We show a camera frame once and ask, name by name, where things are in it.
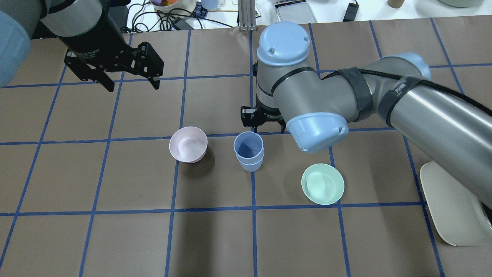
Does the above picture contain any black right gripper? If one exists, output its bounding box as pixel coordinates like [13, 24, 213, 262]
[240, 98, 286, 134]

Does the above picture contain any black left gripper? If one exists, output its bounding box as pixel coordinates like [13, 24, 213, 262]
[64, 42, 165, 92]

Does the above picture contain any blue cup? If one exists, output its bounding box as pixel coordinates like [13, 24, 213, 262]
[237, 156, 264, 172]
[233, 131, 265, 165]

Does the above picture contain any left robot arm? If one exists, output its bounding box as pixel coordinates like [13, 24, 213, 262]
[0, 0, 165, 92]

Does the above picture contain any pink bowl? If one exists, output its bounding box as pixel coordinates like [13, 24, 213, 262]
[169, 126, 208, 164]

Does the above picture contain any bowl of foam blocks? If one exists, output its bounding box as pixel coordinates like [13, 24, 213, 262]
[150, 0, 197, 15]

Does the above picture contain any mint green bowl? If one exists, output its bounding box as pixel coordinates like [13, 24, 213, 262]
[301, 164, 346, 205]

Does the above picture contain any black power adapter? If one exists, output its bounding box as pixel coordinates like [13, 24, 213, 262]
[342, 1, 359, 22]

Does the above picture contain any cardboard tube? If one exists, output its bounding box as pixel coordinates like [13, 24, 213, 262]
[387, 0, 405, 9]

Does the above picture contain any cream white toaster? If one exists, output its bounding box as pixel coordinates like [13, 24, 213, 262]
[419, 161, 492, 247]

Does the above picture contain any aluminium frame post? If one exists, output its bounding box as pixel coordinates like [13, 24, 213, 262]
[238, 0, 257, 32]

